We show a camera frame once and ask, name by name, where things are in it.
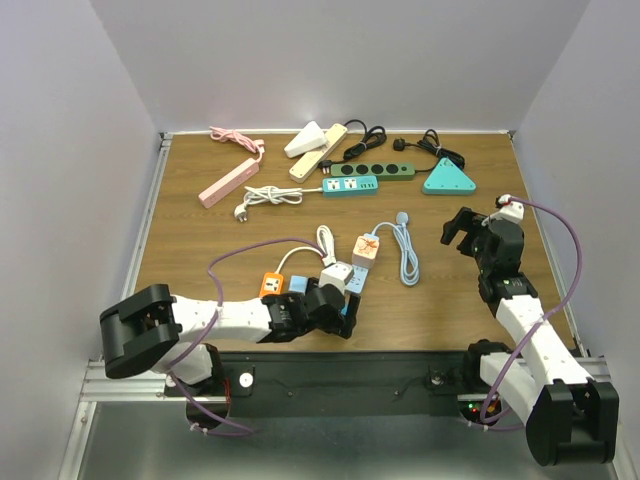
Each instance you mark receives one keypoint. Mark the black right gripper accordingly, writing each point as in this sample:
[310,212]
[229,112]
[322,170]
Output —
[475,225]

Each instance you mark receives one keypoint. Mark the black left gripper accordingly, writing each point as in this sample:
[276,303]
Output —
[350,317]

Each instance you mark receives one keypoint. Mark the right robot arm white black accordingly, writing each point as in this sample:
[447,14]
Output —
[568,416]

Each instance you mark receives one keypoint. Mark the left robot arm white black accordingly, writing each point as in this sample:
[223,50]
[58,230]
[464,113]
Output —
[154,330]

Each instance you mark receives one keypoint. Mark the light blue power strip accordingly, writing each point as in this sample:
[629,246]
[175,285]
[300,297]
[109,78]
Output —
[357,280]

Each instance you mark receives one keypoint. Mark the teal triangular power socket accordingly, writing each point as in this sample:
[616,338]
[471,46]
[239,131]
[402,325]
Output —
[448,179]

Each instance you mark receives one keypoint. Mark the light blue cube adapter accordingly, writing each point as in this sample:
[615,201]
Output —
[298,284]

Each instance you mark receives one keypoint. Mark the pink cube adapter with deer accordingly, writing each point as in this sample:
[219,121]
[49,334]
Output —
[365,251]

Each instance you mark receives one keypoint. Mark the orange power strip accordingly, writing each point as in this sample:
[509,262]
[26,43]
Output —
[272,284]

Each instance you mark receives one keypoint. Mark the dark green power strip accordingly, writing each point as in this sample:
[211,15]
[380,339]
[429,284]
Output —
[382,171]

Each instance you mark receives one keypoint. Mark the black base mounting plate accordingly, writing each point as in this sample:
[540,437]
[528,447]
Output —
[314,384]

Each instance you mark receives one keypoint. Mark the teal power strip with USB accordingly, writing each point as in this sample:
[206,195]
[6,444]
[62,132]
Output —
[349,186]

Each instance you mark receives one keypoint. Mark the cream power strip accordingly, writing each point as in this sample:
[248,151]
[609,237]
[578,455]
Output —
[309,161]

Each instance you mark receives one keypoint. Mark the white triangular power socket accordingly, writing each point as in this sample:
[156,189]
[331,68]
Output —
[310,137]

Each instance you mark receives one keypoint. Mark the pink power strip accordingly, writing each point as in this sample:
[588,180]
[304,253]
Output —
[229,182]

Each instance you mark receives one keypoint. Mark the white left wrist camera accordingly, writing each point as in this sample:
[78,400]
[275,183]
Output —
[338,275]

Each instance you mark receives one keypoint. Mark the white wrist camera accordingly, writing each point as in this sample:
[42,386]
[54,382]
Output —
[338,275]
[508,209]

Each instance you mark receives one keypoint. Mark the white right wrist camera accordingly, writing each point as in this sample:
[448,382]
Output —
[508,209]

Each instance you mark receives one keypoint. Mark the aluminium rail frame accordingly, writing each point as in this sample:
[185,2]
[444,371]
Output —
[136,434]

